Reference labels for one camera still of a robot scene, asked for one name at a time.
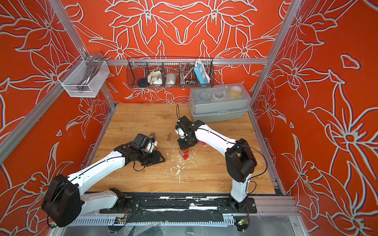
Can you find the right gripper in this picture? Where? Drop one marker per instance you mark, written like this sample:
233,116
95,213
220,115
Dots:
182,145

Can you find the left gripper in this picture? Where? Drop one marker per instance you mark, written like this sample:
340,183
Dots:
156,159

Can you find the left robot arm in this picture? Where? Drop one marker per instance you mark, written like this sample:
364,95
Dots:
67,198

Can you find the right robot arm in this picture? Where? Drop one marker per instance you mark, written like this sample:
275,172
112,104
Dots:
239,158

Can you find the grey plastic storage box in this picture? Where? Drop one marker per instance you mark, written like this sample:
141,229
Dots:
219,103

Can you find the blue white box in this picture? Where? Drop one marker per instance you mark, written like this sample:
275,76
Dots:
201,73

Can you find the white crumpled bag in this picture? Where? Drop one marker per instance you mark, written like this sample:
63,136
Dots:
155,78

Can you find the clear plastic bin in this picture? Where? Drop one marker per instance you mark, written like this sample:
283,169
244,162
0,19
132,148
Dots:
71,80

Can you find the metal tool in bin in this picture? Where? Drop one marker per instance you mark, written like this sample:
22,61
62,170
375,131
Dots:
92,69

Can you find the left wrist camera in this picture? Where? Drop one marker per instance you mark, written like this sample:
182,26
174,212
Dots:
143,142

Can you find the black wire basket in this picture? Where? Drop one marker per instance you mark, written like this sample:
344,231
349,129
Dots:
177,72

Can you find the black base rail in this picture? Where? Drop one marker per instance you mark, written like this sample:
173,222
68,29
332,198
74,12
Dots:
182,209

